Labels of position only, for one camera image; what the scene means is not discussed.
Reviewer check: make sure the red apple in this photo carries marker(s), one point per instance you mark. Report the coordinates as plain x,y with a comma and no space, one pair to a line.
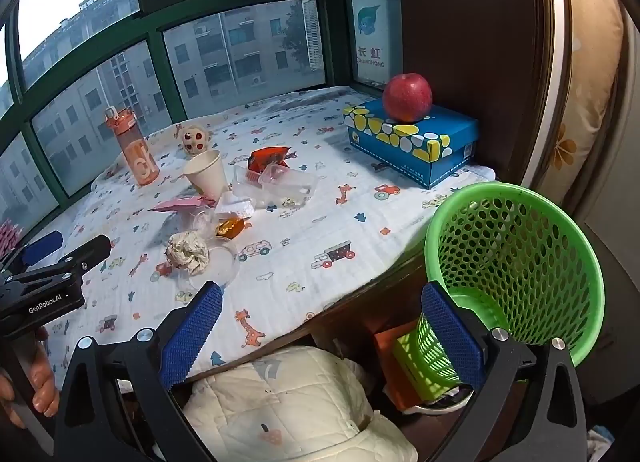
407,97

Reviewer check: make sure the brown wooden wardrobe panel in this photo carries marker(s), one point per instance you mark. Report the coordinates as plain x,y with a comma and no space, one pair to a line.
475,17

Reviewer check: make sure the white air conditioner unit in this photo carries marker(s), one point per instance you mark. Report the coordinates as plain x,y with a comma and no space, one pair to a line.
375,42

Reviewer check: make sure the white louvered shutter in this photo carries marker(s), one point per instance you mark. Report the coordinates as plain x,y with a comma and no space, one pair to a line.
312,37

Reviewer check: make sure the amber candy wrapper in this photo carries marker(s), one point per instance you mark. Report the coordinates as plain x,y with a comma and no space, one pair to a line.
229,227

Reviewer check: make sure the red snack wrapper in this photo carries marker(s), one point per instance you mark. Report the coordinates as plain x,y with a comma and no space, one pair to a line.
265,158

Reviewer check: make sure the small plush toy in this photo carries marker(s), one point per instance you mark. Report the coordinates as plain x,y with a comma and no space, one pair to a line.
194,141

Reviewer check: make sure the paper ball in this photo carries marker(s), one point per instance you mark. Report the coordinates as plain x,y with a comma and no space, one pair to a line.
187,252

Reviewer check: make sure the pink wrapper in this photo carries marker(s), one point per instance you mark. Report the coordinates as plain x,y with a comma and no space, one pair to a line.
180,203

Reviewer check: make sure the orange box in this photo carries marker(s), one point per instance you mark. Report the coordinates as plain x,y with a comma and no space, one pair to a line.
387,357

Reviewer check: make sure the green plastic basket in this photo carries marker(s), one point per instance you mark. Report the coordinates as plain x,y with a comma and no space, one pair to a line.
525,252

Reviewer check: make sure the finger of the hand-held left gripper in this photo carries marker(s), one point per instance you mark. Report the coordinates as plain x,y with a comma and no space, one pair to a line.
92,252
42,246

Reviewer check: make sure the person's left hand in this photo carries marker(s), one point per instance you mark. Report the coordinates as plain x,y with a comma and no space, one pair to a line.
45,382

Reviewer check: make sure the clear plastic cup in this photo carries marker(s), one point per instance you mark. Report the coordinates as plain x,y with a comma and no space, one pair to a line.
222,262

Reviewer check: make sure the white tissue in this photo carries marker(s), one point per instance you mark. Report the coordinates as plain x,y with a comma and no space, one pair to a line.
235,204

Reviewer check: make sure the white paper cup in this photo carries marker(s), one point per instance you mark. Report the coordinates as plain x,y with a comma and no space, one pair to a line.
207,175

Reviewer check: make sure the blue patterned box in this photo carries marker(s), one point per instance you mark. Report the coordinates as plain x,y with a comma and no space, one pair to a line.
430,142

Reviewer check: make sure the pink patterned cloth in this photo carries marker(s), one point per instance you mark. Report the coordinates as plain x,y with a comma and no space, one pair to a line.
7,237

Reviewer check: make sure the beige floral cloth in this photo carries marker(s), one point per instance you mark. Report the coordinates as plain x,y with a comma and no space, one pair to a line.
595,67

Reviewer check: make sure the small clear plastic container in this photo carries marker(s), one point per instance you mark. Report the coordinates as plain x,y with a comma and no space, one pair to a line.
280,173

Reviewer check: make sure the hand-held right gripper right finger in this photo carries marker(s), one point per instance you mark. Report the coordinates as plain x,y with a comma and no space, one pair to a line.
452,337

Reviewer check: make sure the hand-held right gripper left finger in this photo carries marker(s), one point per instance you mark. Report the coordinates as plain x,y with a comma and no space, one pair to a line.
192,332

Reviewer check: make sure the orange water bottle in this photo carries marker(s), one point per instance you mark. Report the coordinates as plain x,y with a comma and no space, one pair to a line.
137,157

